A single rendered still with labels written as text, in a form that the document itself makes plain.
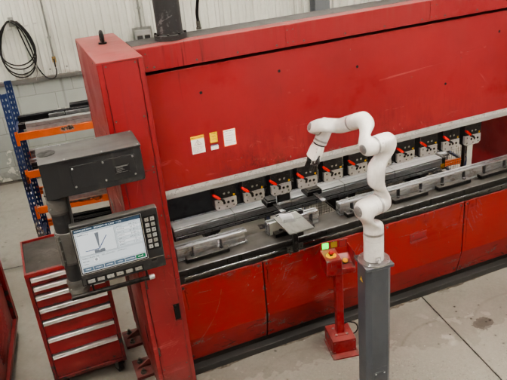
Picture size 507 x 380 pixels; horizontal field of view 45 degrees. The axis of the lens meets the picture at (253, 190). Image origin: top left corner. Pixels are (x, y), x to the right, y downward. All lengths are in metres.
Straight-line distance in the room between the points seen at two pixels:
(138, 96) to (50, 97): 4.69
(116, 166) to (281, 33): 1.36
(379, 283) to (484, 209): 1.66
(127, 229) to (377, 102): 1.98
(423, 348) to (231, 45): 2.52
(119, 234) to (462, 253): 2.96
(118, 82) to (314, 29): 1.29
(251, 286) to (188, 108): 1.33
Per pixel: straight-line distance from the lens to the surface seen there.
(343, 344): 4.52
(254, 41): 3.75
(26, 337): 5.33
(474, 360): 4.61
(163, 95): 3.65
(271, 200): 4.39
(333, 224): 4.35
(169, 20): 3.65
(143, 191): 3.57
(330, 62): 4.02
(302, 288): 4.44
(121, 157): 3.09
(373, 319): 3.85
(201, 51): 3.64
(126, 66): 3.35
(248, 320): 4.39
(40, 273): 4.11
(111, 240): 3.23
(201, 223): 4.32
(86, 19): 7.83
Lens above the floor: 2.98
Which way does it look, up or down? 25 degrees down
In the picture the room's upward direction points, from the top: 6 degrees counter-clockwise
